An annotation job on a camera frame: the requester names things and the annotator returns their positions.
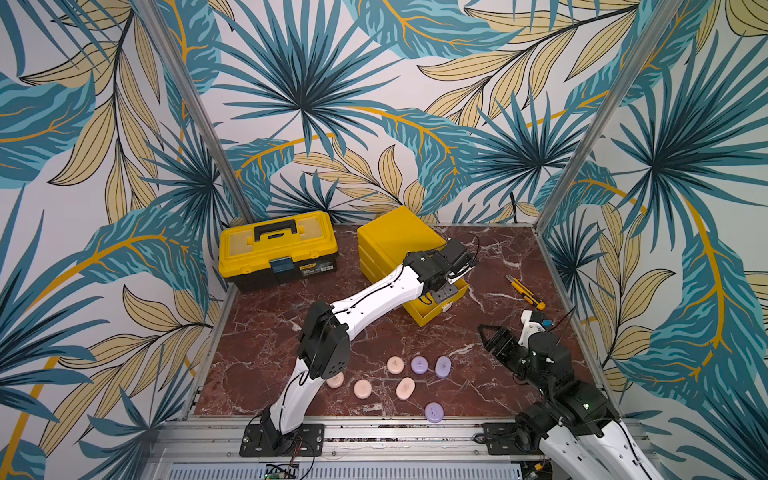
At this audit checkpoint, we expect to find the yellow drawer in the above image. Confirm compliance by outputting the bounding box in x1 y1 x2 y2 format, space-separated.
403 279 469 327

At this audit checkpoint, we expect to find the purple oval earphone case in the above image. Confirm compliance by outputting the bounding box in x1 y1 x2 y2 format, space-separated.
434 356 452 378

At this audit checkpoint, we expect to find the purple round earphone case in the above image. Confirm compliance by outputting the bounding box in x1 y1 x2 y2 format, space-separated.
410 356 429 375
424 402 445 424

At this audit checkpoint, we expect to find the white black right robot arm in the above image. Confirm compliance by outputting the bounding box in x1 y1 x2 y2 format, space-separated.
473 321 662 479

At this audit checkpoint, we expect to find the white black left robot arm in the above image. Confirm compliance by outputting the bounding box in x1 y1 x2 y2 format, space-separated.
259 240 477 447

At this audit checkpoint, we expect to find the yellow plastic drawer cabinet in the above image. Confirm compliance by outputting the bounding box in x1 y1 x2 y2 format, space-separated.
356 206 448 313

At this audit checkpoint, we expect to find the yellow black utility knife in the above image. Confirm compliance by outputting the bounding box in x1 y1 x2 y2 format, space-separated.
506 275 546 311

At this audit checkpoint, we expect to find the pink round earphone case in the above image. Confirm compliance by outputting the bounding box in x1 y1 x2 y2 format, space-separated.
353 379 372 400
386 356 405 375
326 372 345 389

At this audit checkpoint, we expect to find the pink oval earphone case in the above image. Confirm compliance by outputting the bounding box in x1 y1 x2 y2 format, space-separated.
396 377 415 401

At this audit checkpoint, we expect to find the yellow black plastic toolbox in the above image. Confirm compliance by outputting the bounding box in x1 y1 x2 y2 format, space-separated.
218 211 338 293

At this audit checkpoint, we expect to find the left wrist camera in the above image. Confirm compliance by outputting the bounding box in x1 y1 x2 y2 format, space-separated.
440 239 478 278

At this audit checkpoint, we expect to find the right aluminium frame post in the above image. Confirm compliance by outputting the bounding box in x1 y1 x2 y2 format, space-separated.
534 0 682 237

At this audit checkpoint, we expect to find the aluminium frame post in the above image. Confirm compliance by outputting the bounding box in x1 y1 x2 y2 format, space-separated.
135 0 257 223
534 0 682 237

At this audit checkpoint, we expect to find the left aluminium frame post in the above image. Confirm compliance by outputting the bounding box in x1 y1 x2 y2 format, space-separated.
135 0 257 223

